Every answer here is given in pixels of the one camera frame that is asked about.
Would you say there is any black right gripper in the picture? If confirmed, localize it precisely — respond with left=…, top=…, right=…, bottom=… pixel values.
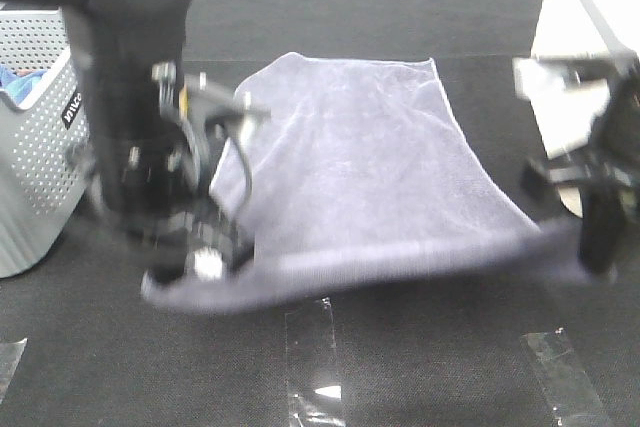
left=521, top=146, right=639, bottom=275

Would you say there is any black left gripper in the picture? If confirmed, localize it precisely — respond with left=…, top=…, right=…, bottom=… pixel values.
left=74, top=61, right=270, bottom=286

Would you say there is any grey towel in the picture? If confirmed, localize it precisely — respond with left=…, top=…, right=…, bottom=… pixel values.
left=141, top=52, right=599, bottom=314

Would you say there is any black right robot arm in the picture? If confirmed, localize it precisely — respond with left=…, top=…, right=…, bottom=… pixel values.
left=522, top=59, right=639, bottom=274

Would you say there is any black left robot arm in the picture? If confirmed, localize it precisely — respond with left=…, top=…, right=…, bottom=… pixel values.
left=3, top=0, right=269, bottom=275

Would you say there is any blue towel in basket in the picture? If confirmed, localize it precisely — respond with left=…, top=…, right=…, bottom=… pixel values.
left=1, top=65, right=47, bottom=105

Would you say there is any black table mat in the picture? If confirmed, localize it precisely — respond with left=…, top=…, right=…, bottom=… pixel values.
left=1, top=0, right=639, bottom=426

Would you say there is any grey perforated laundry basket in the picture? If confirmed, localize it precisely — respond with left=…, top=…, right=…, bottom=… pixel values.
left=1, top=10, right=88, bottom=278

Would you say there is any centre clear tape strip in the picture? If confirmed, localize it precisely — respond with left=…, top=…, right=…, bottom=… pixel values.
left=285, top=297, right=347, bottom=426

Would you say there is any clear tape strip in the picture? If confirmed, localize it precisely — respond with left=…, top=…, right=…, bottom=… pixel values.
left=0, top=338, right=28, bottom=403
left=520, top=327, right=613, bottom=427
left=285, top=297, right=347, bottom=426

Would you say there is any left clear tape strip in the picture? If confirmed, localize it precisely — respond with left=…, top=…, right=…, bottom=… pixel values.
left=0, top=338, right=28, bottom=403

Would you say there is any cream white laundry basket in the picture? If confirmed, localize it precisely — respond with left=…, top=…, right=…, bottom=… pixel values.
left=529, top=0, right=640, bottom=218

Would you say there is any right clear tape strip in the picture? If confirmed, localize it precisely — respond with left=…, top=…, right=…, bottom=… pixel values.
left=520, top=327, right=613, bottom=427

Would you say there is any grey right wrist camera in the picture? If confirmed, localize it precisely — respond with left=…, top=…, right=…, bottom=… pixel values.
left=512, top=57, right=617, bottom=100

